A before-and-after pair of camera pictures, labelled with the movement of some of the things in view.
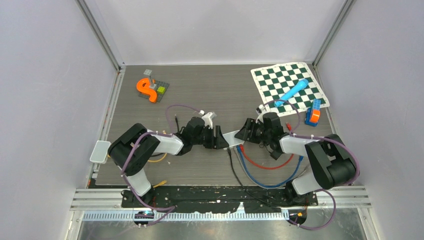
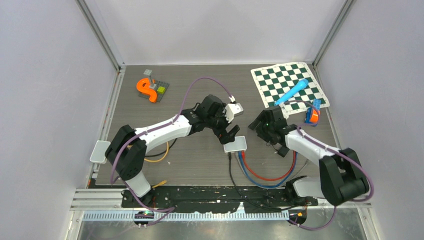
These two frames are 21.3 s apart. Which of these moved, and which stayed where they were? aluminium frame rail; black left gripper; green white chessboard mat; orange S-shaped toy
Moved: black left gripper
Stayed: orange S-shaped toy; green white chessboard mat; aluminium frame rail
